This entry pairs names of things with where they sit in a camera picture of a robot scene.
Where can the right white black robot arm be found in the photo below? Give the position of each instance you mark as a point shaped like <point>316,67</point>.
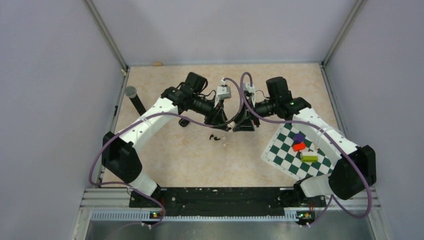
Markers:
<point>354,166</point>

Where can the green white chessboard mat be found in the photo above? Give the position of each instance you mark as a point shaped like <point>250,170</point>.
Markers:
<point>279,154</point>

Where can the purple block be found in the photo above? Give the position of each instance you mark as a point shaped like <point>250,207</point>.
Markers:
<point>298,138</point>

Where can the black microphone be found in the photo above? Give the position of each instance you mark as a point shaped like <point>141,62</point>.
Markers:
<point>131,93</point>

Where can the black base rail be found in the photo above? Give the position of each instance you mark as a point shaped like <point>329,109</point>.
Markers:
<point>225,201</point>

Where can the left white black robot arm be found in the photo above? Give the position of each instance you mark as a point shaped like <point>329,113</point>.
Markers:
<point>120,154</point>

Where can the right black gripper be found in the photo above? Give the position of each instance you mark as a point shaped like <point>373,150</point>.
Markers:
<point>244,120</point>

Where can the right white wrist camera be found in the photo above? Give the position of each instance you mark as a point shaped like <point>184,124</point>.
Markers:
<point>250,94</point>

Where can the small wooden piece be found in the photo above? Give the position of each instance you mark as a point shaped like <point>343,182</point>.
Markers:
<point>157,64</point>

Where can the black earbud charging case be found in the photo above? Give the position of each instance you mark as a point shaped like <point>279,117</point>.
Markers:
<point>183,122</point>

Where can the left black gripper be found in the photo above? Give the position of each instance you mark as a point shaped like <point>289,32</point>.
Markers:
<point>217,118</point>

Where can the red block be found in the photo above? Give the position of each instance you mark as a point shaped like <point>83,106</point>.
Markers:
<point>299,147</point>

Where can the green white block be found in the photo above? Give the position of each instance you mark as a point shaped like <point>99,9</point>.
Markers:
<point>309,156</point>

